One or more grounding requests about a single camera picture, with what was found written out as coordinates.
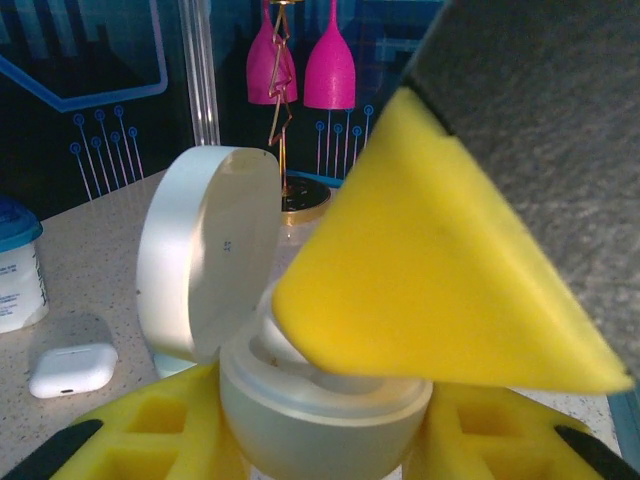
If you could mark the white square earbud case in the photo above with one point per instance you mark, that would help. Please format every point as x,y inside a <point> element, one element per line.
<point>72,369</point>

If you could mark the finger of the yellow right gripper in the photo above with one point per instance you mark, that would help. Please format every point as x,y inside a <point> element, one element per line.
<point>425,275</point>

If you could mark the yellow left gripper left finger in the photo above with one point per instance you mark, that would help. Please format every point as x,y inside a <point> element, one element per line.
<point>115,465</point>

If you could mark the white oval earbud case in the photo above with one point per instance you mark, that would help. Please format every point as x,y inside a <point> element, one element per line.
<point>175,250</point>

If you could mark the aluminium frame post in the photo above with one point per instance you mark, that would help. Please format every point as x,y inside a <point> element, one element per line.
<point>200,75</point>

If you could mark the pink wine glass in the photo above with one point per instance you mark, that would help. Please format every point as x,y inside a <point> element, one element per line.
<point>330,75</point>
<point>265,75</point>

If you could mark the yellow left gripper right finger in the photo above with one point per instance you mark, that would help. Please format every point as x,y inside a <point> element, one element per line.
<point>500,450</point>

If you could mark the white cup with blue lid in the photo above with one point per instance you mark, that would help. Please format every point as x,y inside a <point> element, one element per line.
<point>20,280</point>

